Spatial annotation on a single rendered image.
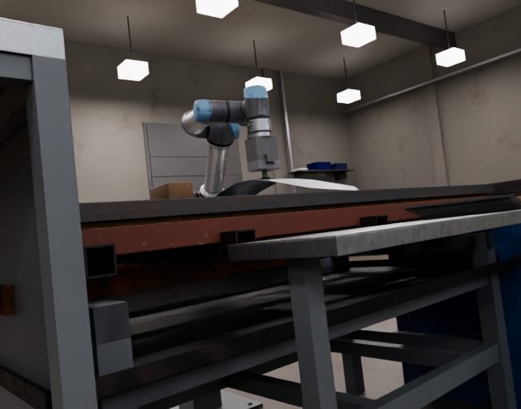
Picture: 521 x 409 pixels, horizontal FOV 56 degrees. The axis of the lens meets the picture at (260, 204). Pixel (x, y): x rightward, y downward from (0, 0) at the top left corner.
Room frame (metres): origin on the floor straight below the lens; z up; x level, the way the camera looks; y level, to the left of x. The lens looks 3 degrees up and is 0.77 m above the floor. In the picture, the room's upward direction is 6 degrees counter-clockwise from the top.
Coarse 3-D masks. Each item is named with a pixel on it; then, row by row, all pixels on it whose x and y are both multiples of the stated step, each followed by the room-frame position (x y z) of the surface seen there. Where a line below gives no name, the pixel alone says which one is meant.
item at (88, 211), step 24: (312, 192) 1.15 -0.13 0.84; (336, 192) 1.20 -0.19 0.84; (360, 192) 1.27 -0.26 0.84; (384, 192) 1.34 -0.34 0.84; (408, 192) 1.41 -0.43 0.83; (432, 192) 1.50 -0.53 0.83; (456, 192) 1.60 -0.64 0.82; (480, 192) 1.71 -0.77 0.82; (96, 216) 0.80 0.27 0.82; (120, 216) 0.83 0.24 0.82; (144, 216) 0.86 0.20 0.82; (168, 216) 0.90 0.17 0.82
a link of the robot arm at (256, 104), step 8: (248, 88) 1.52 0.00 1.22; (256, 88) 1.51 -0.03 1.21; (264, 88) 1.53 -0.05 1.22; (248, 96) 1.52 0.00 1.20; (256, 96) 1.51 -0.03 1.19; (264, 96) 1.52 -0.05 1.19; (248, 104) 1.52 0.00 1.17; (256, 104) 1.51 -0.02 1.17; (264, 104) 1.52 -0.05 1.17; (248, 112) 1.53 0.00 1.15; (256, 112) 1.51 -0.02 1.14; (264, 112) 1.52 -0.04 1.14; (248, 120) 1.53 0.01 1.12
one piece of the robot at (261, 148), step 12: (264, 132) 1.51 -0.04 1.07; (252, 144) 1.52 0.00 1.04; (264, 144) 1.52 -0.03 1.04; (276, 144) 1.55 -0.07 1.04; (252, 156) 1.52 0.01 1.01; (264, 156) 1.52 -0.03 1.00; (276, 156) 1.54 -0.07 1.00; (252, 168) 1.53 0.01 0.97; (264, 168) 1.51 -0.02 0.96; (276, 168) 1.54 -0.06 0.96
